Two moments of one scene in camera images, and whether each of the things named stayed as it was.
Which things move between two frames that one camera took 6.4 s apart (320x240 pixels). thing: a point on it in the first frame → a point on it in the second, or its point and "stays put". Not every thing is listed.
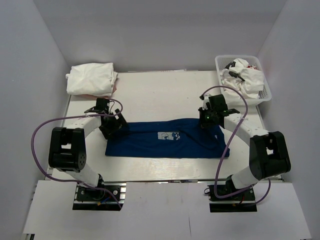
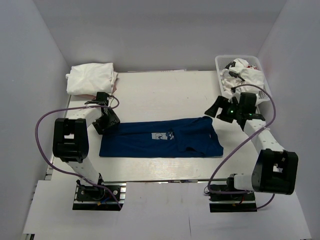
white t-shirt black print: x=233 y=71 stays put
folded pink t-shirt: x=90 y=97 stays put
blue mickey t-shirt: x=178 y=138 stays put
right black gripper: x=203 y=123 → x=220 y=102
